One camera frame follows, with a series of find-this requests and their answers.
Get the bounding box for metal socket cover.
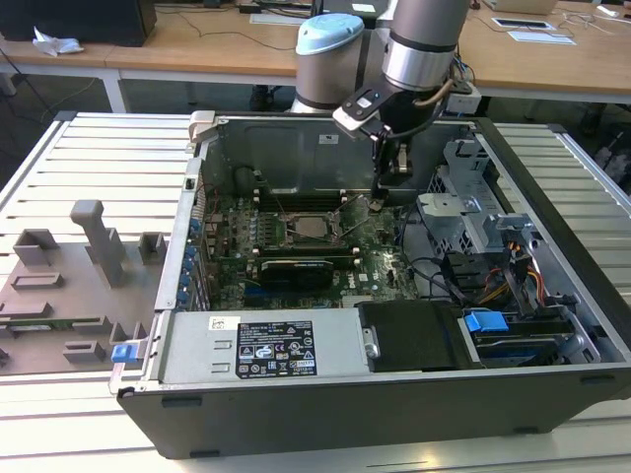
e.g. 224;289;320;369
333;193;374;243

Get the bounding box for silver CPU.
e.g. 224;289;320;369
290;215;330;241

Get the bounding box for metal locking lever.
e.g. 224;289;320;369
274;192;294;232

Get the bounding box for CPU socket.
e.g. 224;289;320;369
284;210;345;247

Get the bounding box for black plastic drive cover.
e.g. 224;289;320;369
355;301;467;373

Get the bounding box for silver metal drive cage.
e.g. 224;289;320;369
416;139;543;260

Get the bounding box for black office chair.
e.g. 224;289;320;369
248;84;300;113
579;101;631;198

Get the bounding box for wooden office desk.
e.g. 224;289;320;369
0;0;316;115
456;0;631;107

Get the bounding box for green motherboard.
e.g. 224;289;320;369
201;191;438;312

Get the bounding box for white paper sheet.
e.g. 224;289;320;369
507;30;578;46
248;13;316;26

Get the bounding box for black graphics card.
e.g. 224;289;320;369
258;258;337;293

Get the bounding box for grey case latch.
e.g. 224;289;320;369
188;109;219;145

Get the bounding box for hard disk in blue carrier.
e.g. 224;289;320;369
462;308;602;369

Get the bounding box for black grey PC case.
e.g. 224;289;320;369
108;110;631;459

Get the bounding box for grey power supply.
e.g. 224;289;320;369
157;309;369;385

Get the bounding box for black computer tower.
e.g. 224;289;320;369
0;0;159;49

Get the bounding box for crumpled white paper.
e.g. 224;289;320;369
32;25;86;56

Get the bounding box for grey parts rack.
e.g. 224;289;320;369
0;199;169;378

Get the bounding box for green RAM stick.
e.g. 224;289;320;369
0;318;103;334

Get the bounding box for robot gripper cable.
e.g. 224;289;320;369
382;78;455;142

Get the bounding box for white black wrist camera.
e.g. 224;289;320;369
331;85;394;143

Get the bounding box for white cable hub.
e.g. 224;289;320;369
445;80;483;113

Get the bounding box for white desk cable tray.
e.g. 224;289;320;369
492;17;558;32

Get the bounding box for black cable bundle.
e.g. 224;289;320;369
396;204;494;304

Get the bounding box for thin red wire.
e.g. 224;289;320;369
195;182;222;218

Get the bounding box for orange yellow power wires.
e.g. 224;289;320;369
485;239;544;307

